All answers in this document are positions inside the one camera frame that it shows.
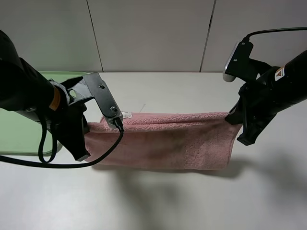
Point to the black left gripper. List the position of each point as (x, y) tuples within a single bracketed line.
[(26, 91)]

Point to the white towel care label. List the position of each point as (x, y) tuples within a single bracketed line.
[(126, 115)]

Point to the green plastic tray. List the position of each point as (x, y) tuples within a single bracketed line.
[(21, 136)]

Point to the pink fluffy towel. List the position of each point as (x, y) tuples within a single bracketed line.
[(175, 142)]

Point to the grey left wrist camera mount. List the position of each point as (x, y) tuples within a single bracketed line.
[(91, 86)]

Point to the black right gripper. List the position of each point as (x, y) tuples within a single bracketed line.
[(275, 90)]

